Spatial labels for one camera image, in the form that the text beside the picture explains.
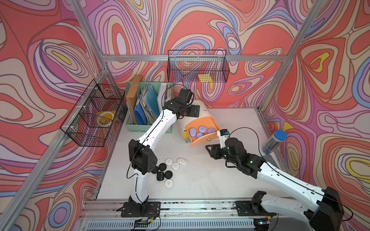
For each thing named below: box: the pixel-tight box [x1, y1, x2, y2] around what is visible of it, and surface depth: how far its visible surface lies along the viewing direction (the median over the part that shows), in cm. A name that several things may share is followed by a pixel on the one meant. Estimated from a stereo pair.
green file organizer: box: [125, 82, 174, 134], surface depth 94 cm
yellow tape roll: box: [96, 110, 117, 127], surface depth 80 cm
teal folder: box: [142, 84, 160, 119], surface depth 93 cm
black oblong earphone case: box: [156, 171, 165, 181], surface depth 85 cm
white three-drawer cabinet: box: [178, 100, 221, 147], surface depth 85 cm
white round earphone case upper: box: [164, 157, 173, 166], surface depth 91 cm
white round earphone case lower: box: [164, 179, 174, 189], surface depth 82 cm
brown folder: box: [126, 74, 141, 125], surface depth 88 cm
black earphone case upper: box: [158, 163, 167, 171], surface depth 89 cm
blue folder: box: [133, 101, 148, 126], surface depth 94 cm
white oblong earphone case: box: [176, 157, 188, 166], surface depth 90 cm
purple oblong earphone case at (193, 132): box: [189, 127, 197, 138], surface depth 84 cm
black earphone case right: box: [164, 170, 173, 180], surface depth 86 cm
